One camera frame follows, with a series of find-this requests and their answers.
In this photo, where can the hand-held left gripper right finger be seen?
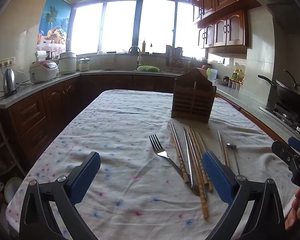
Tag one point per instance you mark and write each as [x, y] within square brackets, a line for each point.
[218, 177]

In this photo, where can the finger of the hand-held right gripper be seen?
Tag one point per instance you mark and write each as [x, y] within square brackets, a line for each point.
[298, 146]
[281, 148]

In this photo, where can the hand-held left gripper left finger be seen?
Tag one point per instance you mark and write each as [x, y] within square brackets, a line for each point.
[86, 177]

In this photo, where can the silver metal chopstick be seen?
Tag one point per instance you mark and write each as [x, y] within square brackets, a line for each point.
[221, 145]
[225, 152]
[193, 165]
[188, 155]

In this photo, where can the bundle of wooden chopsticks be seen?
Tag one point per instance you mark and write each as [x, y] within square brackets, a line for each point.
[205, 205]

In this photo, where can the silver metal spoon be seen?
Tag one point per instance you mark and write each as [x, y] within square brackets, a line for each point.
[231, 145]

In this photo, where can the silver metal fork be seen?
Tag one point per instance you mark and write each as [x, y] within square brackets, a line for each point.
[158, 148]

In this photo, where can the wooden utensil holder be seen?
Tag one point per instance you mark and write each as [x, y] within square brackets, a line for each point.
[190, 102]

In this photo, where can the person's right hand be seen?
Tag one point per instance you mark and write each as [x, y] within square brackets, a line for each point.
[296, 215]

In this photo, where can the gas stove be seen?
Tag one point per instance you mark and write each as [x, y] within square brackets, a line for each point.
[282, 115]

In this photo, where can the black wok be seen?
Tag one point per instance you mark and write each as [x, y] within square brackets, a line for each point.
[290, 97]

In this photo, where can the grey kitchen countertop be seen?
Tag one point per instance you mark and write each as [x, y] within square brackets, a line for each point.
[252, 107]

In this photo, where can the white floral tablecloth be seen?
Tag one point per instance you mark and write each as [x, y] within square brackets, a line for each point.
[115, 130]

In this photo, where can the pale green round dish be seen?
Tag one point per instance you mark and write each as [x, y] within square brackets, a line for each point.
[12, 188]

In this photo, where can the white seasoning jar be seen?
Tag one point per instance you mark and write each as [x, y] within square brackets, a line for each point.
[230, 83]
[234, 85]
[238, 86]

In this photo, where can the wooden lower cabinets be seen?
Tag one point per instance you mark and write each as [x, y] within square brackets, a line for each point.
[52, 105]

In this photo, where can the wooden cabinets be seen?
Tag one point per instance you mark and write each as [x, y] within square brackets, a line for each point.
[52, 105]
[230, 30]

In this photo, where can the yellow cooking oil bottle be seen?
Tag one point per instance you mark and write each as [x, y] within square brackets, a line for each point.
[237, 75]

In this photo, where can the white pitcher with green lid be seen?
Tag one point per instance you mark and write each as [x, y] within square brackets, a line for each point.
[212, 74]

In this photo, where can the pink plastic container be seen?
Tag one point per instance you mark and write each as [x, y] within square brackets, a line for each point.
[204, 67]

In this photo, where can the small white electric pot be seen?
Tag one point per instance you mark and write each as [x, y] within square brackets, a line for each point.
[84, 66]

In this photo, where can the red and white rice cooker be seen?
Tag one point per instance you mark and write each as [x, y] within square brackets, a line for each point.
[43, 72]

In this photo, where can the large white rice cooker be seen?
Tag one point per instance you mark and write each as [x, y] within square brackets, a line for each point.
[67, 63]

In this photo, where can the steel electric kettle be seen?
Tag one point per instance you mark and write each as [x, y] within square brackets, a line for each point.
[9, 82]

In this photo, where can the green plastic basket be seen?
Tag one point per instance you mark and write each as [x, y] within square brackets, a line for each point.
[147, 68]

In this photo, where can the metal dish rack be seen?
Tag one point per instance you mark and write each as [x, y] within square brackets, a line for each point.
[175, 57]

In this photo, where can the curved steel faucet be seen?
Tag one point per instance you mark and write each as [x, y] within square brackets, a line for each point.
[139, 60]

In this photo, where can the wooden upper cabinets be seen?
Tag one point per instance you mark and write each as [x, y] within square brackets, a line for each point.
[230, 30]

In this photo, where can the paper towel roll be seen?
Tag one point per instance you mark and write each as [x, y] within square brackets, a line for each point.
[41, 54]

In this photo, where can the range hood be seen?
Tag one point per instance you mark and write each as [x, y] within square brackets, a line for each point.
[287, 10]

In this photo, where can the large kitchen window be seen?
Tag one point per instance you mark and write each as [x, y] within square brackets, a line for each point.
[120, 25]

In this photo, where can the wall power outlet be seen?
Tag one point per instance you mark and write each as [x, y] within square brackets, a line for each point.
[6, 62]

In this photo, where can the tropical fruit wall poster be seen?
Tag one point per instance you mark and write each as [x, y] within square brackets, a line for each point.
[55, 17]

